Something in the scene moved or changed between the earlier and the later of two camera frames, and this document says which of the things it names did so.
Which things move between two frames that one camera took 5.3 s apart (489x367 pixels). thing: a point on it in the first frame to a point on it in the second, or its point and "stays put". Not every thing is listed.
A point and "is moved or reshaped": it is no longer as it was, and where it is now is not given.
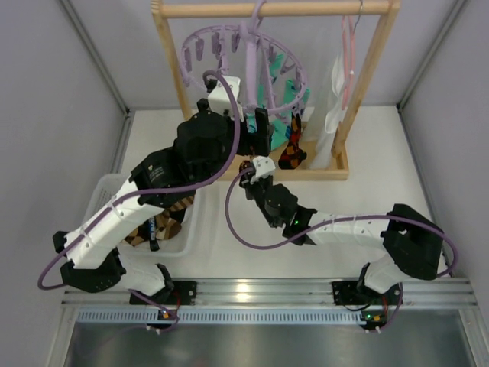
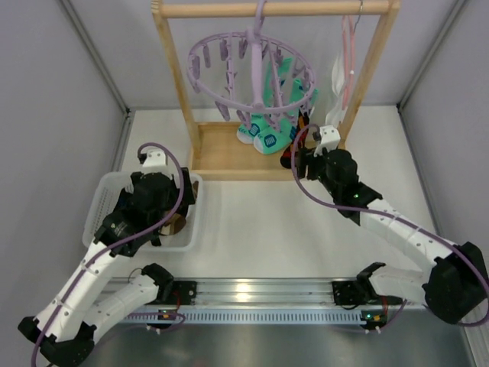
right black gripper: [251, 185] to [302, 164]
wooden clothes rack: [321, 167] stays put
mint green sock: [291, 95] to [274, 74]
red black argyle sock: [293, 155] is moved or reshaped
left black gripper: [256, 134] to [187, 187]
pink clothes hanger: [348, 73] stays put
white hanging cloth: [325, 158] stays put
